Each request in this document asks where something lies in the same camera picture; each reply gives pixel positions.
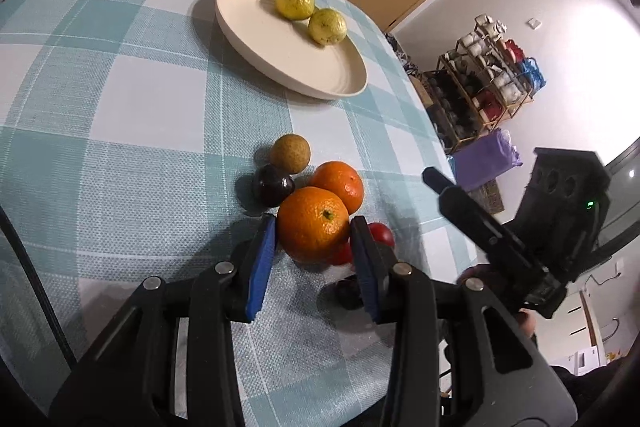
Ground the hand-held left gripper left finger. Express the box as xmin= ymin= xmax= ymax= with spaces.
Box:
xmin=47 ymin=213 xmax=279 ymax=427

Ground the black cable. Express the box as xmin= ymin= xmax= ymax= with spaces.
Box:
xmin=0 ymin=206 xmax=80 ymax=365

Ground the brown woven basket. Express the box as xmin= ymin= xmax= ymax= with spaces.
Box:
xmin=470 ymin=179 xmax=506 ymax=215

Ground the brown kiwi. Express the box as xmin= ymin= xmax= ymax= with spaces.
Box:
xmin=270 ymin=133 xmax=312 ymax=174

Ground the person's right forearm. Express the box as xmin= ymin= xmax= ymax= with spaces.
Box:
xmin=547 ymin=354 xmax=640 ymax=427

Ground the person's right hand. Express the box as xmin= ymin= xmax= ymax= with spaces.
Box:
xmin=457 ymin=264 xmax=540 ymax=350

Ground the red tomato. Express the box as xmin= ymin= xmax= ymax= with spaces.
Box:
xmin=367 ymin=222 xmax=396 ymax=254
xmin=327 ymin=241 xmax=354 ymax=267

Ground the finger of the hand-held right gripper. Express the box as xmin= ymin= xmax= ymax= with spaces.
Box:
xmin=438 ymin=186 xmax=568 ymax=308
xmin=421 ymin=166 xmax=501 ymax=233

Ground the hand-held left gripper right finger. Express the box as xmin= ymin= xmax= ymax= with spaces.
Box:
xmin=349 ymin=216 xmax=577 ymax=427

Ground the dark purple plum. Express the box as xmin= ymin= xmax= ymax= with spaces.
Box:
xmin=332 ymin=276 xmax=365 ymax=310
xmin=251 ymin=164 xmax=296 ymax=208

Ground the cream round plate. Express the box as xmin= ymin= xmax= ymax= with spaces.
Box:
xmin=215 ymin=0 xmax=369 ymax=102

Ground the patterned black white bag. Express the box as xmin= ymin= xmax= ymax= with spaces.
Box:
xmin=384 ymin=32 xmax=426 ymax=78

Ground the yellow-green guava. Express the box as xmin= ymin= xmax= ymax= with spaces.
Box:
xmin=307 ymin=8 xmax=348 ymax=46
xmin=275 ymin=0 xmax=316 ymax=20

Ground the gold metal shoe rack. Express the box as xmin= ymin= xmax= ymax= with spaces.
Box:
xmin=424 ymin=13 xmax=547 ymax=154

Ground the teal checked tablecloth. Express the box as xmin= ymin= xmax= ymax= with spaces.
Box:
xmin=0 ymin=0 xmax=493 ymax=427

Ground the orange mandarin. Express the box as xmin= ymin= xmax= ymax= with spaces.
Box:
xmin=276 ymin=187 xmax=351 ymax=265
xmin=307 ymin=161 xmax=365 ymax=216

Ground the purple bag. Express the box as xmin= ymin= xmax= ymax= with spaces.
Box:
xmin=449 ymin=128 xmax=524 ymax=191

